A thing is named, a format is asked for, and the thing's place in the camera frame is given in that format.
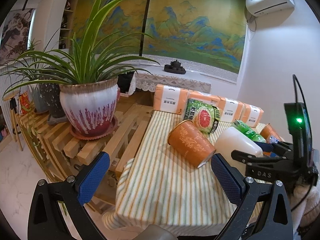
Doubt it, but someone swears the white ceramic cup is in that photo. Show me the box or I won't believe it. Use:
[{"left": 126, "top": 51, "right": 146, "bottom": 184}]
[{"left": 214, "top": 127, "right": 263, "bottom": 167}]

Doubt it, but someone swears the orange patterned paper cup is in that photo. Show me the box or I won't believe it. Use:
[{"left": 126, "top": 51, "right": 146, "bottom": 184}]
[{"left": 168, "top": 120, "right": 216, "bottom": 168}]

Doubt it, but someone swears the green plastic bottle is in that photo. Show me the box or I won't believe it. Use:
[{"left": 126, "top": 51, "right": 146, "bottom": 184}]
[{"left": 232, "top": 120, "right": 266, "bottom": 143}]

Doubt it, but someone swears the orange tissue pack far right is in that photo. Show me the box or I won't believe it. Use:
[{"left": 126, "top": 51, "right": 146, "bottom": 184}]
[{"left": 240, "top": 103, "right": 264, "bottom": 128}]

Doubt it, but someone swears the orange tissue pack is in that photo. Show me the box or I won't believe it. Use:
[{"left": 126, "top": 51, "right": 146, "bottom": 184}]
[
  {"left": 217, "top": 97, "right": 244, "bottom": 123},
  {"left": 188, "top": 90, "right": 220, "bottom": 108},
  {"left": 153, "top": 84, "right": 189, "bottom": 115},
  {"left": 240, "top": 103, "right": 264, "bottom": 128}
]

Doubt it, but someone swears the wooden slatted bench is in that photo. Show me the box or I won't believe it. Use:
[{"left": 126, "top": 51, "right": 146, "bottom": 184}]
[{"left": 17, "top": 90, "right": 154, "bottom": 213}]

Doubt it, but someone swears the red pot saucer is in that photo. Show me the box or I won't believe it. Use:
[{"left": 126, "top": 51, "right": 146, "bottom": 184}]
[{"left": 69, "top": 115, "right": 118, "bottom": 140}]

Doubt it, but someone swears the striped tablecloth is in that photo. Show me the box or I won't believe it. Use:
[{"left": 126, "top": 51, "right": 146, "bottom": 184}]
[{"left": 102, "top": 110, "right": 276, "bottom": 237}]

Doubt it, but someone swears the white purple flower pot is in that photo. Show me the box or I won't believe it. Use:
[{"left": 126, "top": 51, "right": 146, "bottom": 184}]
[{"left": 59, "top": 77, "right": 119, "bottom": 134}]

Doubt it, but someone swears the dark speckled flower pot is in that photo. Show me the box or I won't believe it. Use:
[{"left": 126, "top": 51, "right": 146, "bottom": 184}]
[{"left": 39, "top": 83, "right": 65, "bottom": 118}]

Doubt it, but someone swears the orange tissue pack far left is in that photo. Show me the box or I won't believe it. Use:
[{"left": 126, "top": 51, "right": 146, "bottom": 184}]
[{"left": 153, "top": 84, "right": 189, "bottom": 115}]

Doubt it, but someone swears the lace table runner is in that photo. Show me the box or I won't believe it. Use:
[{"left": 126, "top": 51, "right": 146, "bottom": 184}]
[{"left": 127, "top": 72, "right": 211, "bottom": 95}]

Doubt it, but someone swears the black teapot set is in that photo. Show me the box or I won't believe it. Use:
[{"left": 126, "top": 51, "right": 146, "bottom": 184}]
[{"left": 164, "top": 60, "right": 186, "bottom": 75}]

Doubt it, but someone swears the green spider plant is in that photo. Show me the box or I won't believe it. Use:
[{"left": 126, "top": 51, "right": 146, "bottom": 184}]
[{"left": 3, "top": 0, "right": 151, "bottom": 95}]

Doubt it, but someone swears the white air conditioner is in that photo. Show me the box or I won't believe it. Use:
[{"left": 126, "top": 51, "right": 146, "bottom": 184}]
[{"left": 246, "top": 0, "right": 295, "bottom": 17}]

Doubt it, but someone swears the green landscape wall painting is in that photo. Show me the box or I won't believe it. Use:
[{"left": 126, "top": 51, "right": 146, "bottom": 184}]
[{"left": 72, "top": 0, "right": 246, "bottom": 76}]

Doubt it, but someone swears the ink tree wall scroll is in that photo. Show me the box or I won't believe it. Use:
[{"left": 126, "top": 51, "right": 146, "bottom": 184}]
[{"left": 1, "top": 9, "right": 35, "bottom": 66}]

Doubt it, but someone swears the wooden wall shelf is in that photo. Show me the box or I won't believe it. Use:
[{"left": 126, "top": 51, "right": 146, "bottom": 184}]
[{"left": 59, "top": 0, "right": 78, "bottom": 50}]

